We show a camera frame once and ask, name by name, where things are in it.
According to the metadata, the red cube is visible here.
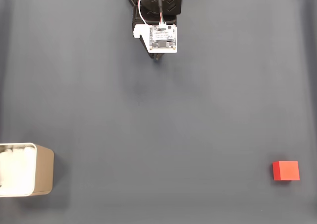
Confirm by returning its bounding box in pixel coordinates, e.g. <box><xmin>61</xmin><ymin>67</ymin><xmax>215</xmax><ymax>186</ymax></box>
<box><xmin>272</xmin><ymin>160</ymin><xmax>301</xmax><ymax>182</ymax></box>

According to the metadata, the beige metal box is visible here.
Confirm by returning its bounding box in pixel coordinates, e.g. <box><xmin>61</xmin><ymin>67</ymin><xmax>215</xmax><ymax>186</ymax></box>
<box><xmin>0</xmin><ymin>142</ymin><xmax>55</xmax><ymax>198</ymax></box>

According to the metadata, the white red gripper servo cable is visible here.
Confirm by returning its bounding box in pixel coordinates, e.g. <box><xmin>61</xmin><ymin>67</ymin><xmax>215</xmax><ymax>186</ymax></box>
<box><xmin>137</xmin><ymin>0</ymin><xmax>169</xmax><ymax>26</ymax></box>

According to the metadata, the camera board on white mount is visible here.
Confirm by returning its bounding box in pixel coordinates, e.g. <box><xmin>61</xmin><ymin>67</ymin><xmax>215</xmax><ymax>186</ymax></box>
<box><xmin>133</xmin><ymin>23</ymin><xmax>178</xmax><ymax>55</ymax></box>

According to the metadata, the black camera cable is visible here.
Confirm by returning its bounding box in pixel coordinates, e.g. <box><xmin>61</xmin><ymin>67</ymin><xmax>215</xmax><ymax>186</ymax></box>
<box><xmin>155</xmin><ymin>0</ymin><xmax>165</xmax><ymax>25</ymax></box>

